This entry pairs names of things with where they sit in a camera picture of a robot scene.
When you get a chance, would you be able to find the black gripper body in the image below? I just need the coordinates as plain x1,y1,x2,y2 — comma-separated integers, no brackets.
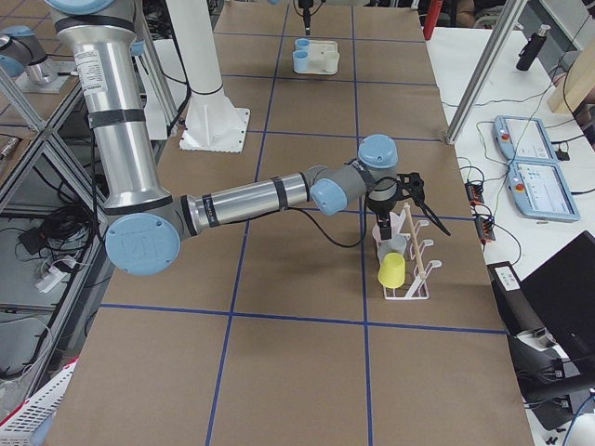
297,0,314,19
366,187,397,221

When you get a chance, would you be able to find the pink plastic cup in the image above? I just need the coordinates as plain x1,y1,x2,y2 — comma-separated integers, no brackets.
373,212,393,243

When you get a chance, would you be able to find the grey plastic cup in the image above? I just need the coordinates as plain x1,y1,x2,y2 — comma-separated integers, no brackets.
377,233,407,262

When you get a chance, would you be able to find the light blue cup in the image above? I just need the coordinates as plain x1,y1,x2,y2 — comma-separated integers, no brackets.
293,50,310,73
295,38,311,52

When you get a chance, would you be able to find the yellow plastic cup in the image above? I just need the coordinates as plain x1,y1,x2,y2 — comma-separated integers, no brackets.
377,252,406,289

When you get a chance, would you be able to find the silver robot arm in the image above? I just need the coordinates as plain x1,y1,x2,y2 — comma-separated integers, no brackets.
49,1,398,276

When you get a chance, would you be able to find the pale green cup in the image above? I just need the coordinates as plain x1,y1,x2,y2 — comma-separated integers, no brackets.
324,51,340,74

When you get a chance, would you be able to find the cream plastic tray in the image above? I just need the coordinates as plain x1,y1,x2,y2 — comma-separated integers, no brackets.
299,39,339,75

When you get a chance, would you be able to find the red cylinder tube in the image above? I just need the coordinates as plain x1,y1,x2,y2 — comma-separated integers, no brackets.
423,0,443,41

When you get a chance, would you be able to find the upper teach pendant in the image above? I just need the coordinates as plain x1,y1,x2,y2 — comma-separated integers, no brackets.
493,115,557,162

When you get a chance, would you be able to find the teach pendant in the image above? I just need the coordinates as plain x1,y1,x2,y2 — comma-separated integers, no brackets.
493,115,557,162
508,160,580,222

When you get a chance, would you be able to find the lower teach pendant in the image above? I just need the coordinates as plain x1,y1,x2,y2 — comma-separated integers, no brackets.
508,160,580,222

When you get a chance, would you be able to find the black laptop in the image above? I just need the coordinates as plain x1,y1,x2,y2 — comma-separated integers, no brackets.
521,230,595,373

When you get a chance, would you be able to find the black bottle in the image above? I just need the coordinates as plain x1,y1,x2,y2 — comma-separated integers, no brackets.
515,24,550,72

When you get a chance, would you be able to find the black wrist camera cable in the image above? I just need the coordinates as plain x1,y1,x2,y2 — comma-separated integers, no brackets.
287,171,452,248

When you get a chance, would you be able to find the white wire cup rack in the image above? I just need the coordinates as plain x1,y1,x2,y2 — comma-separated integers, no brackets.
380,203,442,301

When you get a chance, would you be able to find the white pedestal column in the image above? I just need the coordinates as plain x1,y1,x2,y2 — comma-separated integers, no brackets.
166,0,250,152

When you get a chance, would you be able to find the aluminium frame post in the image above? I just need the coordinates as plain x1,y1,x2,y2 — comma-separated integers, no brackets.
445,0,528,145

